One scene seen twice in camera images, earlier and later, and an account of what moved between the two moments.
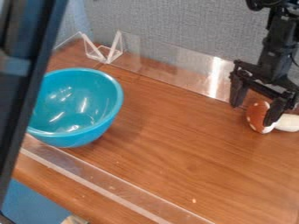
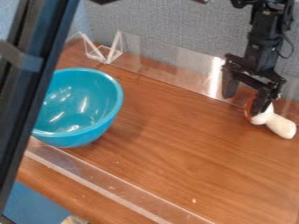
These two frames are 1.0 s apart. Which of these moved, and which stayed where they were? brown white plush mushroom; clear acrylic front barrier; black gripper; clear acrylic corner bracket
Moved: brown white plush mushroom; black gripper
Stayed: clear acrylic front barrier; clear acrylic corner bracket
